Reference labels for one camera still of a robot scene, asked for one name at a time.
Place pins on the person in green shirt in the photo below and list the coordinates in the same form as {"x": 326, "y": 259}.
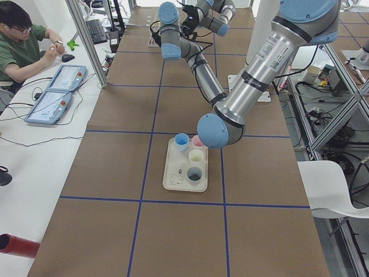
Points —
{"x": 26, "y": 48}

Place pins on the blue teach pendant far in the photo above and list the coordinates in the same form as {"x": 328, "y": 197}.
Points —
{"x": 67, "y": 78}

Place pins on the blue teach pendant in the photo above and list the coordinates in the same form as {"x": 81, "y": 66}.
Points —
{"x": 67, "y": 78}
{"x": 49, "y": 108}

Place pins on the white wire cup rack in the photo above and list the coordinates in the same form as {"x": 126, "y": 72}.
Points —
{"x": 154, "y": 39}

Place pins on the pink plastic cup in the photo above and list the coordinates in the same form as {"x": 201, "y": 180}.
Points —
{"x": 197, "y": 143}

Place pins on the blue plastic cup left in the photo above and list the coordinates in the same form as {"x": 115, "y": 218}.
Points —
{"x": 181, "y": 142}

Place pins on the aluminium frame post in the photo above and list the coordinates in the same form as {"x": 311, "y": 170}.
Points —
{"x": 82, "y": 30}

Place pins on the grey plastic cup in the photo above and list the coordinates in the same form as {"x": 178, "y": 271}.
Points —
{"x": 194, "y": 175}

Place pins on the cream plastic tray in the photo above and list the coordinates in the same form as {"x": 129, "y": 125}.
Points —
{"x": 176, "y": 166}

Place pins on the red bottle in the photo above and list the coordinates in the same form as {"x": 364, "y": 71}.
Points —
{"x": 17, "y": 246}

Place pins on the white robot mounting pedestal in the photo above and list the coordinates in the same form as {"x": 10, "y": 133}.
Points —
{"x": 268, "y": 52}

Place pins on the pale green plastic cup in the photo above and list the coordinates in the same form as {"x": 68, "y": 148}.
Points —
{"x": 196, "y": 158}

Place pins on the black keyboard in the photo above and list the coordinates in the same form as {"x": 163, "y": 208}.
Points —
{"x": 96, "y": 31}

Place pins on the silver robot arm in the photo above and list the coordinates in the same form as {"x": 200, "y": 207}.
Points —
{"x": 296, "y": 24}
{"x": 216, "y": 15}

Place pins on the white chair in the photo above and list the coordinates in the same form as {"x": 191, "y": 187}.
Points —
{"x": 327, "y": 191}

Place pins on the blue teach pendant near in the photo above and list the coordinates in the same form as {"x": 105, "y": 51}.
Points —
{"x": 49, "y": 108}

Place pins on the black computer mouse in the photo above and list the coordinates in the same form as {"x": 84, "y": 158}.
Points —
{"x": 67, "y": 57}

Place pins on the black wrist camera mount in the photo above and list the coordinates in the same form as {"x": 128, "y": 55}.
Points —
{"x": 191, "y": 22}

